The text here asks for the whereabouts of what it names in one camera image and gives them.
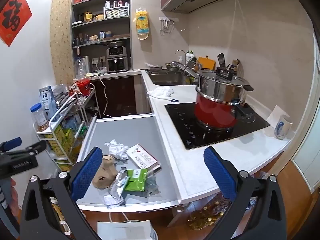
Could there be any white storage basket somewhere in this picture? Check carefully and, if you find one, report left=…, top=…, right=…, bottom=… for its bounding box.
left=104, top=2, right=130, bottom=18

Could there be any red cooking pot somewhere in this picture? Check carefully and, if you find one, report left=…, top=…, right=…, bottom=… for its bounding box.
left=194, top=94, right=238, bottom=130

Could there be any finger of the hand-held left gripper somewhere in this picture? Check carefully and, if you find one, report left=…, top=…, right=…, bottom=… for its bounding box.
left=5, top=140, right=47, bottom=159
left=0, top=137, right=22, bottom=153

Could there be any white box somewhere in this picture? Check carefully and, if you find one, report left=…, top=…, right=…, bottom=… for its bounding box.
left=97, top=220, right=158, bottom=240

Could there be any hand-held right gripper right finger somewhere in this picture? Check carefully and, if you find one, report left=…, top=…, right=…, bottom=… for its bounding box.
left=203, top=146, right=287, bottom=240

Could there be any chrome faucet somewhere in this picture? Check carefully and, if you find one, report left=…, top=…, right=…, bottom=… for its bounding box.
left=174, top=49, right=187, bottom=64

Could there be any brown paper cup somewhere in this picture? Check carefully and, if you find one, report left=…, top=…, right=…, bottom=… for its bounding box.
left=92, top=155, right=118, bottom=189

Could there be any crumpled paper receipt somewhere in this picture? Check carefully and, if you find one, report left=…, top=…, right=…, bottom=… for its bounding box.
left=104, top=194, right=125, bottom=209

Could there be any green foil packet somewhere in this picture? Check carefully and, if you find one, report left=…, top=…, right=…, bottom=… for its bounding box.
left=124, top=168, right=150, bottom=192

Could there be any steel kitchen sink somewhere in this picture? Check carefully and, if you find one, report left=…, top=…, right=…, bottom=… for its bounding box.
left=146, top=70, right=198, bottom=86

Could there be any silver foil wrapper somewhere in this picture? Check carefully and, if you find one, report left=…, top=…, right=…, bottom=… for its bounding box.
left=110, top=167, right=130, bottom=200

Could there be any red wall poster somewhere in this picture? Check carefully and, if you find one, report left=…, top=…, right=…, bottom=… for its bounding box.
left=0, top=0, right=33, bottom=47

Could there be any plastic jar with blue lid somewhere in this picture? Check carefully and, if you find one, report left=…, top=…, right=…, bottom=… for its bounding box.
left=30, top=103, right=52, bottom=133

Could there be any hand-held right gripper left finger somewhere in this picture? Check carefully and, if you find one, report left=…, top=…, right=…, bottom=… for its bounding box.
left=19, top=146, right=105, bottom=240

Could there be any white dish cloth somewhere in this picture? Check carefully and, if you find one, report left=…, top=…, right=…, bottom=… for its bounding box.
left=146, top=85, right=177, bottom=99

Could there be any grey wall shelf unit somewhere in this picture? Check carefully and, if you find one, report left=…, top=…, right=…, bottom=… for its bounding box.
left=71, top=0, right=132, bottom=72

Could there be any large clear water bottle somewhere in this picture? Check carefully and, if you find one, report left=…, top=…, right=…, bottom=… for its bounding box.
left=74, top=57, right=88, bottom=79

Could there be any blue and white bag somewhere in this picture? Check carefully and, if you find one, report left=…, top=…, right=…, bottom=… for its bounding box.
left=39, top=86, right=59, bottom=122

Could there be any cluster of gold-capped bottles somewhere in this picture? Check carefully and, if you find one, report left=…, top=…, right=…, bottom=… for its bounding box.
left=187, top=195, right=225, bottom=230

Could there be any white blue mug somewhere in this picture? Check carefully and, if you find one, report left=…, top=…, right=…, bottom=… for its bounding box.
left=274, top=114, right=293, bottom=140

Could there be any white and red carton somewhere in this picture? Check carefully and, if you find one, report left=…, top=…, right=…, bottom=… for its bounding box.
left=126, top=144, right=162, bottom=173

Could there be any crumpled white tissue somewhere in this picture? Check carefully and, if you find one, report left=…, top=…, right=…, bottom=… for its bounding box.
left=104, top=139, right=130, bottom=160

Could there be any yellow hanging bag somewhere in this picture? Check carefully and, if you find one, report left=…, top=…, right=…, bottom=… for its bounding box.
left=135, top=7, right=150, bottom=40

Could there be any silver air fryer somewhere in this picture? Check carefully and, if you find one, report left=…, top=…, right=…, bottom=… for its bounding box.
left=106, top=40, right=130, bottom=73

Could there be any white power cable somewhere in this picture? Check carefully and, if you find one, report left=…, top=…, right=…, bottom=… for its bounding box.
left=96, top=74, right=113, bottom=118

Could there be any white wall hook rack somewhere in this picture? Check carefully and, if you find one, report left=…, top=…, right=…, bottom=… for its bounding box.
left=159, top=16, right=179, bottom=35

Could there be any clear plastic wrapper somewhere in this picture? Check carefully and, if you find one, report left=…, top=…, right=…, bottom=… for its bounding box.
left=144, top=170, right=161, bottom=197

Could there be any white rolling cart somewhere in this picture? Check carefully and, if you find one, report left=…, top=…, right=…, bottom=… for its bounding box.
left=36, top=82, right=100, bottom=172

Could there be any steel steamer pot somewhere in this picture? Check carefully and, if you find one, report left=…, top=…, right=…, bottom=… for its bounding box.
left=195, top=76, right=254, bottom=105

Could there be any black induction cooktop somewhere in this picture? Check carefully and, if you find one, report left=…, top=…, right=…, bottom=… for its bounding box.
left=164, top=102, right=271, bottom=150

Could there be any glass pot lid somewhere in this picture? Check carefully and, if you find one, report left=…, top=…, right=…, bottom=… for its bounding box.
left=197, top=67, right=250, bottom=88

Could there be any orange cutting board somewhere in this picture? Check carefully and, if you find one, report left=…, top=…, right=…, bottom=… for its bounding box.
left=197, top=56, right=216, bottom=71

